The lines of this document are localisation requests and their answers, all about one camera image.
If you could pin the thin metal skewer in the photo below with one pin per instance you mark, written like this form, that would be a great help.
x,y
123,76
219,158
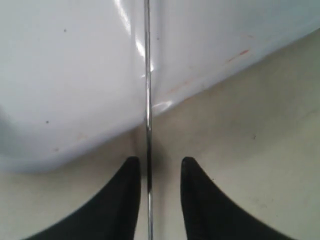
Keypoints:
x,y
148,117

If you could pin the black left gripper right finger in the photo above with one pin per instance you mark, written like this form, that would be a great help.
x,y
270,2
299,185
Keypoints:
x,y
260,208

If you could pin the white rectangular plastic tray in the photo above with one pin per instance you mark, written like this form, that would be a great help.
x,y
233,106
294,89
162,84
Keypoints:
x,y
72,72

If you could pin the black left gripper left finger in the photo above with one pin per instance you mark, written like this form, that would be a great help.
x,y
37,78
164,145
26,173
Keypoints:
x,y
112,214

